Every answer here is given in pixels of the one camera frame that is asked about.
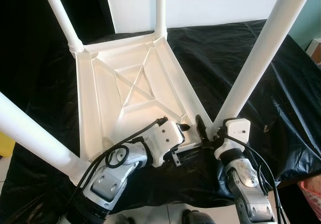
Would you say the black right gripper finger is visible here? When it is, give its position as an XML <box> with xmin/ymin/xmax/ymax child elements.
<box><xmin>195</xmin><ymin>115</ymin><xmax>212</xmax><ymax>140</ymax></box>

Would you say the white plastic table top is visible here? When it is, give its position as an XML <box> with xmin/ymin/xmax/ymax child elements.
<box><xmin>75</xmin><ymin>29</ymin><xmax>221</xmax><ymax>162</ymax></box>

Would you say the white plastic table leg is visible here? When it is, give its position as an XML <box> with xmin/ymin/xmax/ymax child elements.
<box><xmin>39</xmin><ymin>0</ymin><xmax>86</xmax><ymax>56</ymax></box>
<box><xmin>0</xmin><ymin>91</ymin><xmax>88</xmax><ymax>184</ymax></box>
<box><xmin>154</xmin><ymin>0</ymin><xmax>168</xmax><ymax>40</ymax></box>
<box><xmin>213</xmin><ymin>0</ymin><xmax>316</xmax><ymax>129</ymax></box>

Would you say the grey right robot foot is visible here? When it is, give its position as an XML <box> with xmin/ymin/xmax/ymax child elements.
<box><xmin>181</xmin><ymin>210</ymin><xmax>214</xmax><ymax>224</ymax></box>

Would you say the black plastic table cover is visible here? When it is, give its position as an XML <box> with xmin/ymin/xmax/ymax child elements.
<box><xmin>0</xmin><ymin>19</ymin><xmax>321</xmax><ymax>224</ymax></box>

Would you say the pink shopping bag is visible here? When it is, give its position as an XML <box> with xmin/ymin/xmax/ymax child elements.
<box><xmin>300</xmin><ymin>179</ymin><xmax>321</xmax><ymax>224</ymax></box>

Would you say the brown wooden cabinet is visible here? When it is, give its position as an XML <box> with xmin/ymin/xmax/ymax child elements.
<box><xmin>305</xmin><ymin>38</ymin><xmax>321</xmax><ymax>64</ymax></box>

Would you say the yellow waste bin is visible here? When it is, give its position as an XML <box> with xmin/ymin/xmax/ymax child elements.
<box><xmin>0</xmin><ymin>131</ymin><xmax>16</xmax><ymax>157</ymax></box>

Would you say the black door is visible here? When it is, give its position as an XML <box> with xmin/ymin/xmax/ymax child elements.
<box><xmin>0</xmin><ymin>0</ymin><xmax>116</xmax><ymax>94</ymax></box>

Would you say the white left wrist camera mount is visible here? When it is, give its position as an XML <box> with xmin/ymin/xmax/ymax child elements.
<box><xmin>148</xmin><ymin>119</ymin><xmax>185</xmax><ymax>167</ymax></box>

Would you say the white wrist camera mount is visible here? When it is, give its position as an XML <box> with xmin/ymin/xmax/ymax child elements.
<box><xmin>215</xmin><ymin>118</ymin><xmax>250</xmax><ymax>159</ymax></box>
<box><xmin>148</xmin><ymin>119</ymin><xmax>185</xmax><ymax>167</ymax></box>

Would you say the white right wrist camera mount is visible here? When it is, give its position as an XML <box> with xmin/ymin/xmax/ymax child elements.
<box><xmin>215</xmin><ymin>118</ymin><xmax>250</xmax><ymax>159</ymax></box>

